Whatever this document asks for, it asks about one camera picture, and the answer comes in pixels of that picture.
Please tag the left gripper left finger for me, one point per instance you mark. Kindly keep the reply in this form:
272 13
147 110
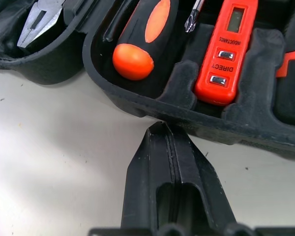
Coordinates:
142 177

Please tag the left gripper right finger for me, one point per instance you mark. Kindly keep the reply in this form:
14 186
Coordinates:
199 172

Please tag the black plastic tool case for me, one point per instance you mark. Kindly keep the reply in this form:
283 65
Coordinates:
211 125

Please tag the orange electrical tester pen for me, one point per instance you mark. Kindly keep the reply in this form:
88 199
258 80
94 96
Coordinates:
218 86

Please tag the thin black metal rod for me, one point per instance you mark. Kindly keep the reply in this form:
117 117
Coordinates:
113 24

